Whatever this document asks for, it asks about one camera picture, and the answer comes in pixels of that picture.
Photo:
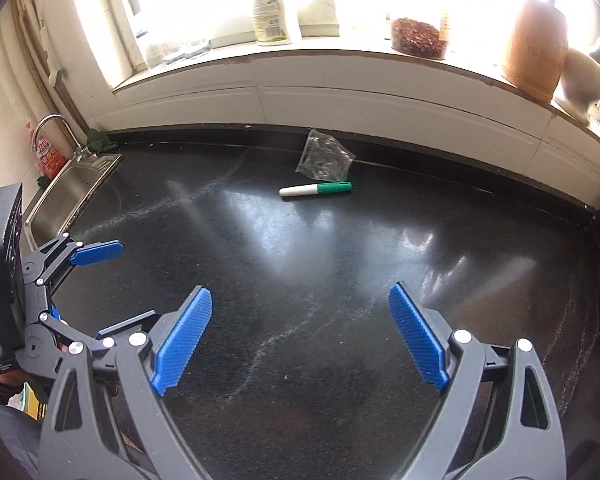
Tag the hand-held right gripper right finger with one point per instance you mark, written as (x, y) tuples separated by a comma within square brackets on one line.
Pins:
[(417, 335)]

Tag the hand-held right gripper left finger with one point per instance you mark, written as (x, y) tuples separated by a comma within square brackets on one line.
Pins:
[(185, 335)]

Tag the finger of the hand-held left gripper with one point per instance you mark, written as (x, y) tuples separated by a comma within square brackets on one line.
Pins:
[(97, 253), (125, 325)]

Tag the black bin with yellow rim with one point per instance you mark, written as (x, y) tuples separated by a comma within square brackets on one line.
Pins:
[(37, 407)]

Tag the green and white marker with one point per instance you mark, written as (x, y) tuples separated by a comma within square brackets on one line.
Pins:
[(330, 188)]

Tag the small clear plastic bag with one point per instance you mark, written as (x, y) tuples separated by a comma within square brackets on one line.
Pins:
[(325, 155)]

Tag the white sponge bottle brush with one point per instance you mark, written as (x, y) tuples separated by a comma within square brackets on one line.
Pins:
[(582, 75)]

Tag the stainless steel sink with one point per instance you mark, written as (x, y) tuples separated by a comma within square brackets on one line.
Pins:
[(65, 190)]

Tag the green cloth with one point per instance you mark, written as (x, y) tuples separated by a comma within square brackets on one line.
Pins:
[(100, 141), (45, 180)]

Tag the red dish soap bottle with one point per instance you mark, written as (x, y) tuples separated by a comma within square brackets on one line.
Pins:
[(50, 160)]

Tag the chrome faucet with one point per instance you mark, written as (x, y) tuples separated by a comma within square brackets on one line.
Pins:
[(69, 127)]

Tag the person's dark clothing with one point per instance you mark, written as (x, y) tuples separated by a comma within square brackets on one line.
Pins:
[(5, 445)]

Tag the white bottle with green cap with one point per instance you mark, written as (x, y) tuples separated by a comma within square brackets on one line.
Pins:
[(275, 15)]

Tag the jar with red contents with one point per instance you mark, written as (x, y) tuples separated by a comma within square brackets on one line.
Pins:
[(417, 37)]

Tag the wall pipes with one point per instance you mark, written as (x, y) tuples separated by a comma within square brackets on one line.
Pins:
[(44, 55)]

